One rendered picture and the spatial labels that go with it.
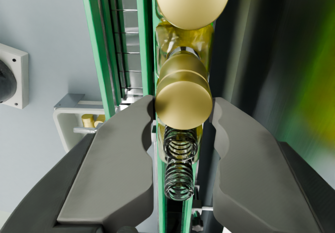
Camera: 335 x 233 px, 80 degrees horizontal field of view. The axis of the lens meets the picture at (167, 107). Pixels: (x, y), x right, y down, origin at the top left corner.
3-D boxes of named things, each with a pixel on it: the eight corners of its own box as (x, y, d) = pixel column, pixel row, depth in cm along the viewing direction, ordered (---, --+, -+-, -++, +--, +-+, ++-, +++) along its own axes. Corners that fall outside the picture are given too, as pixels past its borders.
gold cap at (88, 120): (86, 124, 64) (83, 112, 61) (97, 124, 63) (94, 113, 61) (82, 130, 61) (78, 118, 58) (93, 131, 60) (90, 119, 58)
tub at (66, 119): (143, 140, 68) (138, 160, 61) (79, 138, 69) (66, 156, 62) (140, 96, 59) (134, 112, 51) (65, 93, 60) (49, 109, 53)
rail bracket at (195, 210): (212, 186, 60) (220, 235, 48) (189, 185, 60) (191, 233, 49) (214, 177, 58) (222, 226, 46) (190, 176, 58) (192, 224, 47)
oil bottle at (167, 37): (197, 38, 37) (211, 92, 19) (166, 38, 37) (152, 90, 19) (200, 4, 34) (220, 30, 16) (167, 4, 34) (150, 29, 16)
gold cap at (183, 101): (204, 98, 16) (210, 132, 12) (159, 96, 16) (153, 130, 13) (209, 54, 14) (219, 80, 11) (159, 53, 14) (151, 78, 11)
